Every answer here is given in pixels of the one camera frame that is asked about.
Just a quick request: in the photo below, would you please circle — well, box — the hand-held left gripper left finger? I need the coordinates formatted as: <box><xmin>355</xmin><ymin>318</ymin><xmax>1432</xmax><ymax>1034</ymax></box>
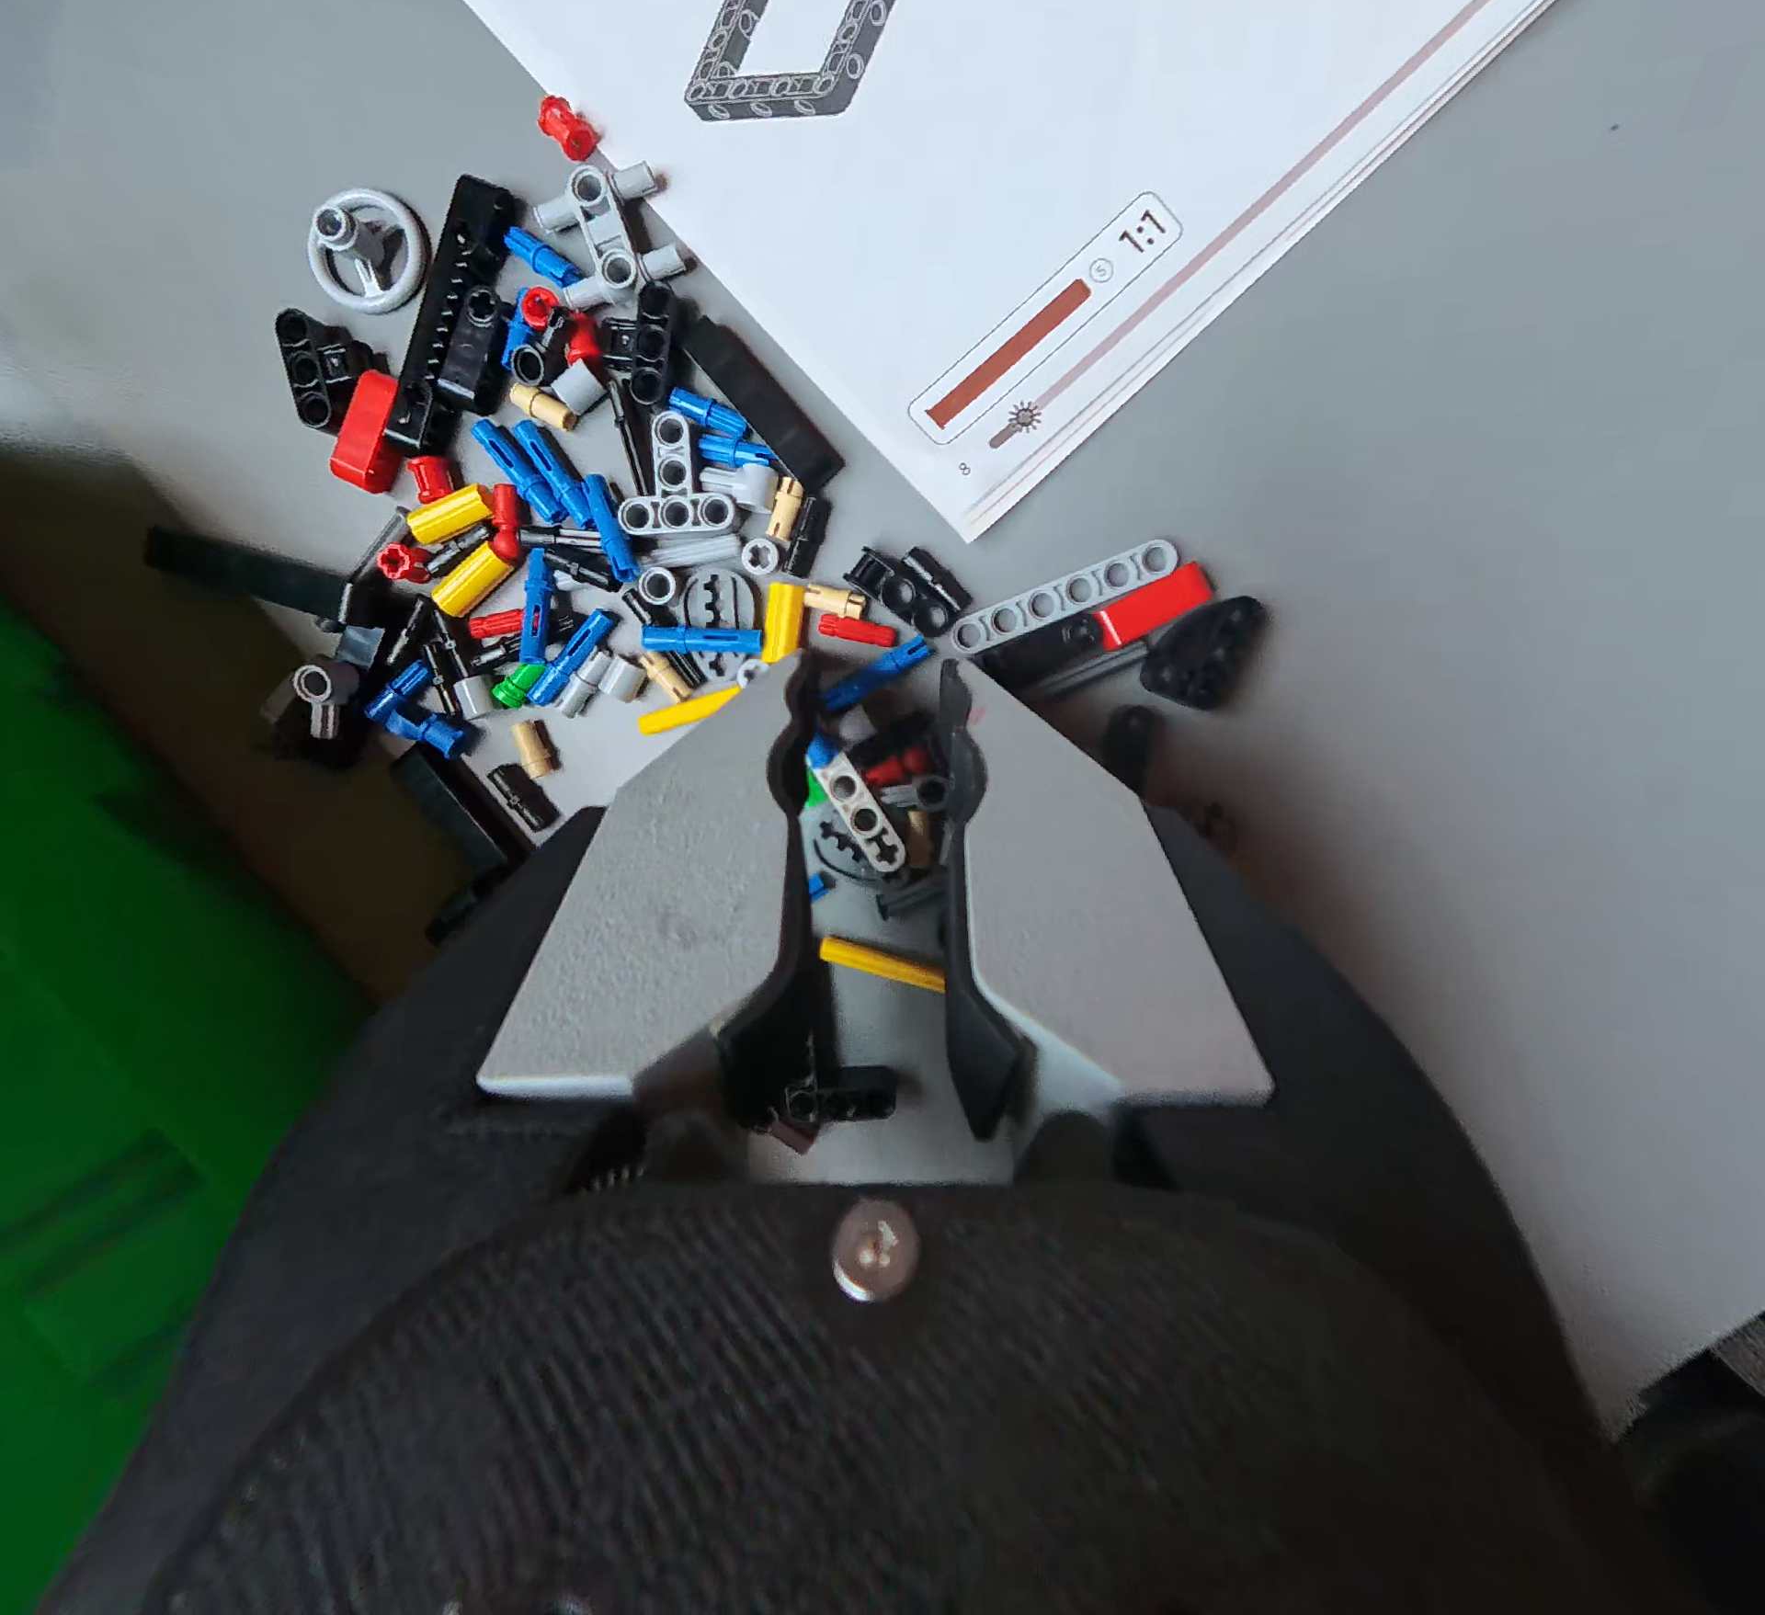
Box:
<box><xmin>474</xmin><ymin>652</ymin><xmax>824</xmax><ymax>1127</ymax></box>

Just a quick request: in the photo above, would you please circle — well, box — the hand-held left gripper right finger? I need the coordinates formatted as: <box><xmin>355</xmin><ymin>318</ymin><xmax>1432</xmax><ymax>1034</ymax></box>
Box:
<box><xmin>937</xmin><ymin>656</ymin><xmax>1273</xmax><ymax>1140</ymax></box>

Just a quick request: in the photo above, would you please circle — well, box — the pile of lego pieces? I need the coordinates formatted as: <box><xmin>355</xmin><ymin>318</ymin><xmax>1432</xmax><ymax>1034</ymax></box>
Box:
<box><xmin>144</xmin><ymin>96</ymin><xmax>1269</xmax><ymax>1134</ymax></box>

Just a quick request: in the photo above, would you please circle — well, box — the lego instruction booklet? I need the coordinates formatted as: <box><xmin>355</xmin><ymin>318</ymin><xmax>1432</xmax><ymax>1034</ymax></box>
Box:
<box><xmin>324</xmin><ymin>0</ymin><xmax>1718</xmax><ymax>543</ymax></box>

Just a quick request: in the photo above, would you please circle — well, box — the green plastic bin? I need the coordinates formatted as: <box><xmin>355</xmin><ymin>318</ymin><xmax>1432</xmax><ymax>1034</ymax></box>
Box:
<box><xmin>0</xmin><ymin>594</ymin><xmax>376</xmax><ymax>1615</ymax></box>

